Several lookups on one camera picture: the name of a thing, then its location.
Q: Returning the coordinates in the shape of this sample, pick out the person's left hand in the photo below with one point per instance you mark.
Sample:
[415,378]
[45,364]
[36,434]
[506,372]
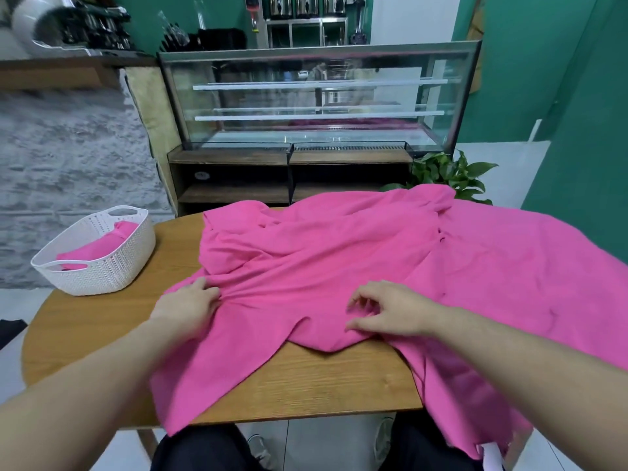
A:
[184,306]

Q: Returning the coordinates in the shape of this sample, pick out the person's right hand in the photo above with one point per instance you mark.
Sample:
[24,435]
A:
[400,311]

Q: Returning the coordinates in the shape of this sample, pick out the person's right thumb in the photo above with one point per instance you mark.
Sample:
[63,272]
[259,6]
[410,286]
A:
[362,325]

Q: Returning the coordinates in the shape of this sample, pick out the person's left fingers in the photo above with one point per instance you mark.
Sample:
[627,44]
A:
[208,292]

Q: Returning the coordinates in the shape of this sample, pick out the large pink garment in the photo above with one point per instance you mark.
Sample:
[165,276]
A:
[343,259]

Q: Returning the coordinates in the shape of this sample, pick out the person's left forearm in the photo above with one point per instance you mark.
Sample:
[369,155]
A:
[73,392]

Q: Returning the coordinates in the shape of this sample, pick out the person's right forearm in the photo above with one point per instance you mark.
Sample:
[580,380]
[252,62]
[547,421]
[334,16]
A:
[530,367]

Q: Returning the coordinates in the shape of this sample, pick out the white woven plastic basket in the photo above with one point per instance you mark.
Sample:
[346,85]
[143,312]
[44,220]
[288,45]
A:
[110,267]

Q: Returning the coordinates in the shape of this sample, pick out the person's right grey shoe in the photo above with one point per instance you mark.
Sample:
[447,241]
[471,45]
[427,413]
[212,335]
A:
[383,440]

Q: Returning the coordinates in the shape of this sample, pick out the person's grey shoe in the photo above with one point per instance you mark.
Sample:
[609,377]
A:
[258,451]
[383,440]

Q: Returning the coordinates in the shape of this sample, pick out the folded pink cloth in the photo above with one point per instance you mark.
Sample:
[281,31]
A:
[100,246]

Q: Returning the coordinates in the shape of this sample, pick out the dark wooden shelf cabinet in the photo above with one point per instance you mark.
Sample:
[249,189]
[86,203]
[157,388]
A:
[235,176]

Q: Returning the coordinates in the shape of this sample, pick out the person's dark trousers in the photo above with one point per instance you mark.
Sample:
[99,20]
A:
[206,451]

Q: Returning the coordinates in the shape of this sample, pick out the person's left grey shoe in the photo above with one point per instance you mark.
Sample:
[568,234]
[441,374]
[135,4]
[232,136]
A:
[258,451]

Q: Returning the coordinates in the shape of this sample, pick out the wooden table leg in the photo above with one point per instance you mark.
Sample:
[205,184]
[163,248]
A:
[147,443]

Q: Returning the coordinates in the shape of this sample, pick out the green leafy plant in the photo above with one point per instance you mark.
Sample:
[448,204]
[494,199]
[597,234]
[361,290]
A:
[449,174]

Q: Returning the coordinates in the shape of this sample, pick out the beige side panel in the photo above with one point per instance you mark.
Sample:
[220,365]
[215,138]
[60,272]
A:
[154,117]

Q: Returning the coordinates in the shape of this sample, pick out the black object on floor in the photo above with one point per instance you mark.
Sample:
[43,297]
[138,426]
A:
[11,333]

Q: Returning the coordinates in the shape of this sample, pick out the glass display case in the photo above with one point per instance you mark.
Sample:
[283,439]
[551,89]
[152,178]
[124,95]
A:
[319,98]

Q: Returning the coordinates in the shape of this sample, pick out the black box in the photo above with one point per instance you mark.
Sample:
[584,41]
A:
[221,40]

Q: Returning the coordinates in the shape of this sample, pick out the clear drinking glasses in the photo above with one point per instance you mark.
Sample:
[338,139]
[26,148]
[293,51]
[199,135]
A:
[172,30]

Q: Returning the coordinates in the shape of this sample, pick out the wooden counter ledge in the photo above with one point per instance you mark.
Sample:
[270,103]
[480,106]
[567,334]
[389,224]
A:
[59,71]

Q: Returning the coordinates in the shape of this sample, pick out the pile of dark kitchen utensils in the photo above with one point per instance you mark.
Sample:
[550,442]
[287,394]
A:
[100,26]

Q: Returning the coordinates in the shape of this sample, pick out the metal rack with steel containers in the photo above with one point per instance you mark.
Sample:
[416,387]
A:
[306,19]

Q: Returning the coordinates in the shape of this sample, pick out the black blender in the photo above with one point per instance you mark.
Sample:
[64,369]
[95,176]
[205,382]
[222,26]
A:
[358,22]

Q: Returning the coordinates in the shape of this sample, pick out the white round bowl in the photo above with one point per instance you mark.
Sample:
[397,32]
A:
[29,19]

